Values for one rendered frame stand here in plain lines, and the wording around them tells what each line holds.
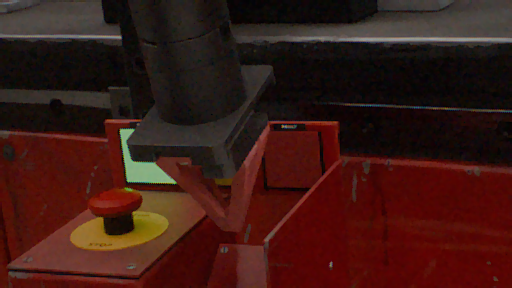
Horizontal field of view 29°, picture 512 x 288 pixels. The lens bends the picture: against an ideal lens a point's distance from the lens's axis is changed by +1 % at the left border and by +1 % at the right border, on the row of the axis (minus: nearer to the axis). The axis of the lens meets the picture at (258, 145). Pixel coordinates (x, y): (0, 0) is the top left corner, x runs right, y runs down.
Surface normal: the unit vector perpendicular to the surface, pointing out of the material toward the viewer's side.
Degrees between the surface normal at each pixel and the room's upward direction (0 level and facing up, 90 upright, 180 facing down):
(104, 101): 90
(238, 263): 35
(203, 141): 14
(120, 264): 0
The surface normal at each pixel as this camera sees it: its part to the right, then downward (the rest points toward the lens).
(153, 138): -0.18, -0.85
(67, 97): -0.50, 0.30
